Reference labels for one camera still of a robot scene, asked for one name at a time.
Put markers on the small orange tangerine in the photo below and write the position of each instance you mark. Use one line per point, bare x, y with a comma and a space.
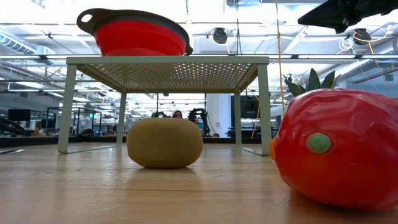
272, 149

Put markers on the brown kiwi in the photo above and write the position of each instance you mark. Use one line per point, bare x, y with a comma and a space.
164, 143

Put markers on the black background robot arm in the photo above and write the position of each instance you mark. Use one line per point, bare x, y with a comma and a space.
158, 114
199, 119

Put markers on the potted plant white pot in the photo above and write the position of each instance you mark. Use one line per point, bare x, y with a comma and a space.
313, 81

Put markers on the red mango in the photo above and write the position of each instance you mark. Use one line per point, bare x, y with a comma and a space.
342, 161

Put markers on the green perforated metal shelf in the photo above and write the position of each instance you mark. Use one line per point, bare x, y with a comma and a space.
168, 59

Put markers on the person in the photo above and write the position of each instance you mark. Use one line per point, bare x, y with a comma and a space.
177, 114

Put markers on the red collapsible bowl grey rim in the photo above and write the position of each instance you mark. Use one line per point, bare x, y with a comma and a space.
140, 40

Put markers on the black wall monitor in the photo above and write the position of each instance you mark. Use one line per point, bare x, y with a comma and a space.
245, 107

